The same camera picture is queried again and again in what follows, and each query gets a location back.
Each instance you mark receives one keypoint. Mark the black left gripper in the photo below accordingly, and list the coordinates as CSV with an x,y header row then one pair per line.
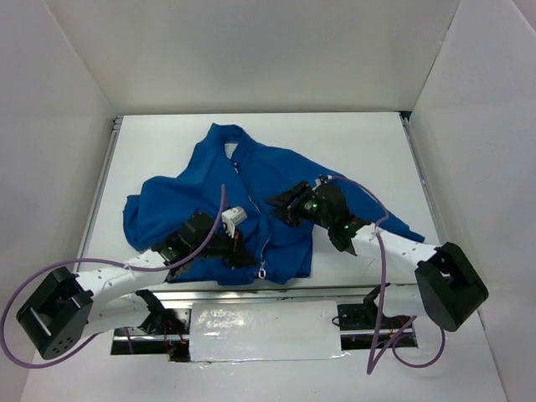
x,y
229,248

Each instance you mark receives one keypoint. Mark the white foil-taped front panel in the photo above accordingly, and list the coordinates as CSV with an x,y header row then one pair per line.
x,y
268,331

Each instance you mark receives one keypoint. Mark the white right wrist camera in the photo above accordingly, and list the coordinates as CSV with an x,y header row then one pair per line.
x,y
322,179

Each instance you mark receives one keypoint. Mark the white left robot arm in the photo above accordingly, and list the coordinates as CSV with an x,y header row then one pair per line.
x,y
67,307

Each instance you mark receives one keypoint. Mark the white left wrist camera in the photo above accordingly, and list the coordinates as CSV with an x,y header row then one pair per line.
x,y
231,218

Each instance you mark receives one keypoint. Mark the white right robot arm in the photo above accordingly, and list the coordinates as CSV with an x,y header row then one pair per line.
x,y
448,289

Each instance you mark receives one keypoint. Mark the blue zip-up fleece jacket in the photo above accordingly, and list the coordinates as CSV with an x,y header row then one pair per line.
x,y
250,172

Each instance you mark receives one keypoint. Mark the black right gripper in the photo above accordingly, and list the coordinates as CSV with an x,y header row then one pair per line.
x,y
296,205

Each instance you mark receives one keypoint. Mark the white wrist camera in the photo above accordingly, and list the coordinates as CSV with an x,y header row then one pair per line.
x,y
322,179
231,218

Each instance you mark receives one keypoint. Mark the silver zipper pull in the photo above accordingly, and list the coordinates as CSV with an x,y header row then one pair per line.
x,y
262,272

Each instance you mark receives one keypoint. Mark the aluminium front rail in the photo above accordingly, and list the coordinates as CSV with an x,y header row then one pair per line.
x,y
259,293

